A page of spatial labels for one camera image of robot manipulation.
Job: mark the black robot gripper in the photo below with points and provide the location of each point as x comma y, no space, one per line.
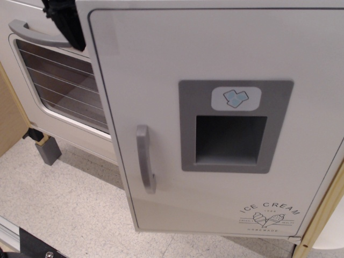
64,14

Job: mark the grey fridge door handle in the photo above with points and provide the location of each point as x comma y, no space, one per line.
143,141

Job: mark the white toy fridge door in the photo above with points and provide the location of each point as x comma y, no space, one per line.
141,50

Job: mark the white toy oven door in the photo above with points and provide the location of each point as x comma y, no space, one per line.
56,86

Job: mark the light wooden left panel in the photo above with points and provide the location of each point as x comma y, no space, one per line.
14,121

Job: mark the grey kitchen leg foot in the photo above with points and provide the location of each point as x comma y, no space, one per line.
49,151

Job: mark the grey ice dispenser panel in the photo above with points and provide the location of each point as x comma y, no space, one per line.
231,126

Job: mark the grey oven door handle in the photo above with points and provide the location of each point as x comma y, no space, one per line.
21,29

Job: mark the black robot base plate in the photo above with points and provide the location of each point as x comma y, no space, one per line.
31,246

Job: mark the wooden kitchen side post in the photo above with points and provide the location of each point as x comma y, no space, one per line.
328,204

